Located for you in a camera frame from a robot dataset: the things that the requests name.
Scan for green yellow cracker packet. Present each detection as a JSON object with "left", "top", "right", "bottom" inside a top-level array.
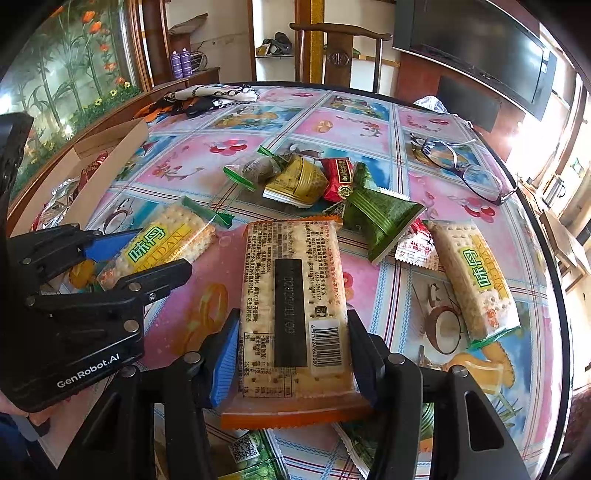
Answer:
[
  {"left": 96, "top": 196, "right": 233, "bottom": 290},
  {"left": 424, "top": 220, "right": 521, "bottom": 349}
]

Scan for orange cracker packet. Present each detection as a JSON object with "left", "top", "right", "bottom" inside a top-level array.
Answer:
[{"left": 221, "top": 216, "right": 370, "bottom": 430}]

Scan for dark red snack packet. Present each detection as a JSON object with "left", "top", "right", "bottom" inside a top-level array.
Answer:
[{"left": 73, "top": 151, "right": 109, "bottom": 198}]

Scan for left human hand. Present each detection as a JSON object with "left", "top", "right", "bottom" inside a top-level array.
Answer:
[{"left": 0, "top": 392, "right": 57, "bottom": 426}]

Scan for shallow cardboard box tray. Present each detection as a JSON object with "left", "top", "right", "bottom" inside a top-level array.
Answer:
[{"left": 7, "top": 119, "right": 148, "bottom": 237}]

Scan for green packet at bottom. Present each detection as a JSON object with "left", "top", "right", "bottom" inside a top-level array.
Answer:
[{"left": 216, "top": 429, "right": 290, "bottom": 480}]

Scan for clear green edged packet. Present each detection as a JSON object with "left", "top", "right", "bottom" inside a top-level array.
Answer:
[{"left": 222, "top": 145, "right": 290, "bottom": 191}]

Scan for red white small packet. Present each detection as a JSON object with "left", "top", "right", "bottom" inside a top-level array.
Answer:
[{"left": 394, "top": 218, "right": 439, "bottom": 271}]

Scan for orange black patterned cloth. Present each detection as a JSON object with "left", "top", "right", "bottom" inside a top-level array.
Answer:
[{"left": 133, "top": 84, "right": 259, "bottom": 122}]

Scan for olive yellow snack packet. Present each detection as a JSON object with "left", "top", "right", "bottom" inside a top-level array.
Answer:
[{"left": 263, "top": 154, "right": 329, "bottom": 209}]

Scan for colourful patterned tablecloth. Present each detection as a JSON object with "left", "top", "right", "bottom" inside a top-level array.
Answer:
[{"left": 41, "top": 82, "right": 567, "bottom": 480}]

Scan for dark green snack packet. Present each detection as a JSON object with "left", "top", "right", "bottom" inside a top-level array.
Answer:
[{"left": 342, "top": 162, "right": 426, "bottom": 264}]

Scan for purple spray can left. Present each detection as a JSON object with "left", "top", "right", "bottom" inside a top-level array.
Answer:
[{"left": 169, "top": 50, "right": 183, "bottom": 79}]

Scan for purple spray can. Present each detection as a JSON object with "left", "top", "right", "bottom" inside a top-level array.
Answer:
[
  {"left": 169, "top": 50, "right": 183, "bottom": 79},
  {"left": 179, "top": 48, "right": 192, "bottom": 77}
]

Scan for purple spray can right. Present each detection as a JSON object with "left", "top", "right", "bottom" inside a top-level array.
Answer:
[{"left": 179, "top": 48, "right": 192, "bottom": 77}]

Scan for small red snack packet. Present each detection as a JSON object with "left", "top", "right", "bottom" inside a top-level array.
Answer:
[{"left": 321, "top": 157, "right": 353, "bottom": 203}]

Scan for black rimmed eyeglasses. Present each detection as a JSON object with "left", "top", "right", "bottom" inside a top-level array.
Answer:
[{"left": 411, "top": 137, "right": 517, "bottom": 206}]

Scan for black shoes on shelf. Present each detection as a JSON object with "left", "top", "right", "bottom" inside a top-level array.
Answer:
[{"left": 256, "top": 32, "right": 293, "bottom": 57}]

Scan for dark wooden chair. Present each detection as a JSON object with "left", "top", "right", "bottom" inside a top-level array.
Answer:
[{"left": 290, "top": 22, "right": 393, "bottom": 93}]

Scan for white plastic bag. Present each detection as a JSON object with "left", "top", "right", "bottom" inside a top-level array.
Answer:
[{"left": 413, "top": 95, "right": 449, "bottom": 114}]

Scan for black flat screen television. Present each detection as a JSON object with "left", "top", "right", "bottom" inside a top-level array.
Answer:
[{"left": 393, "top": 0, "right": 557, "bottom": 119}]

